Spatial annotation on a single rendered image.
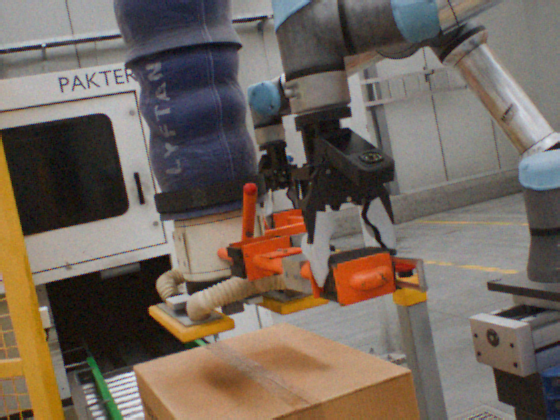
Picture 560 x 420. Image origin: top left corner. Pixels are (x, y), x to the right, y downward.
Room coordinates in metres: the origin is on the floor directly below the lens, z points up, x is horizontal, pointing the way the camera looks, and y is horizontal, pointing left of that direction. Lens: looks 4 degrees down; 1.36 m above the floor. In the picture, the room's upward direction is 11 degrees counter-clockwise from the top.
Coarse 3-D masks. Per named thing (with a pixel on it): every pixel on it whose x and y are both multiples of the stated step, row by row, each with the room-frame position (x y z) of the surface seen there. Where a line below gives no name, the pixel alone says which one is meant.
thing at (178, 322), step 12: (156, 312) 1.43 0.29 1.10; (168, 312) 1.38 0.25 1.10; (180, 312) 1.35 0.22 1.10; (216, 312) 1.31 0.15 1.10; (168, 324) 1.31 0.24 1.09; (180, 324) 1.26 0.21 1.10; (192, 324) 1.23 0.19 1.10; (204, 324) 1.23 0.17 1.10; (216, 324) 1.22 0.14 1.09; (228, 324) 1.23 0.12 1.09; (180, 336) 1.21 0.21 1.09; (192, 336) 1.20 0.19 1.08; (204, 336) 1.21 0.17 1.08
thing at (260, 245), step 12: (252, 240) 1.20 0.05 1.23; (264, 240) 1.21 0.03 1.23; (276, 240) 1.14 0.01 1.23; (288, 240) 1.14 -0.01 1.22; (228, 252) 1.17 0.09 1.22; (240, 252) 1.12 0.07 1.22; (252, 252) 1.12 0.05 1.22; (264, 252) 1.13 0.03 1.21; (240, 264) 1.15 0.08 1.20; (252, 264) 1.12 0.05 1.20; (240, 276) 1.13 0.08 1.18; (252, 276) 1.12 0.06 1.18; (264, 276) 1.13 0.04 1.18
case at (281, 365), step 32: (192, 352) 1.63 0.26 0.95; (224, 352) 1.57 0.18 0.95; (256, 352) 1.51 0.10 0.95; (288, 352) 1.46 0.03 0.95; (320, 352) 1.41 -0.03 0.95; (352, 352) 1.37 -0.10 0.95; (160, 384) 1.41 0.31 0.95; (192, 384) 1.37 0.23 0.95; (224, 384) 1.33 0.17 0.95; (256, 384) 1.29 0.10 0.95; (288, 384) 1.25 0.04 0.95; (320, 384) 1.21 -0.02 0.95; (352, 384) 1.18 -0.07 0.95; (384, 384) 1.17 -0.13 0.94; (160, 416) 1.36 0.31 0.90; (192, 416) 1.18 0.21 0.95; (224, 416) 1.15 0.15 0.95; (256, 416) 1.12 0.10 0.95; (288, 416) 1.11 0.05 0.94; (320, 416) 1.13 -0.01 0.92; (352, 416) 1.15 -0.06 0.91; (384, 416) 1.17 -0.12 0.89; (416, 416) 1.19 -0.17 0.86
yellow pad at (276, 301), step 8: (264, 296) 1.38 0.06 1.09; (272, 296) 1.34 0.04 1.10; (280, 296) 1.33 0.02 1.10; (296, 296) 1.30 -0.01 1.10; (304, 296) 1.30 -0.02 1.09; (312, 296) 1.30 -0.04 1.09; (256, 304) 1.40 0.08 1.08; (264, 304) 1.35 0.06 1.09; (272, 304) 1.31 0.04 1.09; (280, 304) 1.28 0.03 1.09; (288, 304) 1.27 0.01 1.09; (296, 304) 1.27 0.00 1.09; (304, 304) 1.28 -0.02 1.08; (312, 304) 1.28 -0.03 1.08; (320, 304) 1.29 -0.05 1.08; (280, 312) 1.27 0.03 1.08; (288, 312) 1.27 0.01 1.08
